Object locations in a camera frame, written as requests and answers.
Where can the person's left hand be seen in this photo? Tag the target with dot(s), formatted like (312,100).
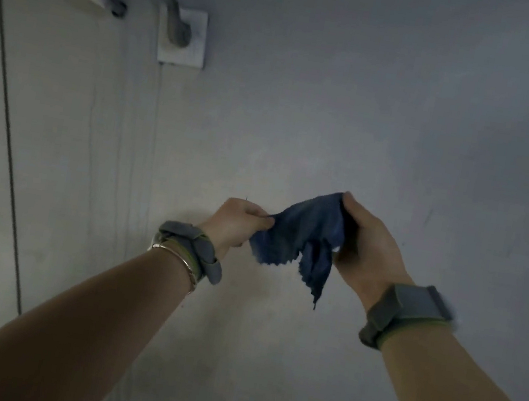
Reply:
(233,225)

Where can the person's right hand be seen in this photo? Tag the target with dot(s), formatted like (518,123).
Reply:
(371,255)

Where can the dark blue cleaning cloth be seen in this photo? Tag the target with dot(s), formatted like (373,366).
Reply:
(301,234)

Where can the person's left forearm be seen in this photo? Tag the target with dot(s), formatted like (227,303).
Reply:
(52,339)

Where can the white wall socket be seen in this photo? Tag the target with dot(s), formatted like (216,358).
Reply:
(192,41)

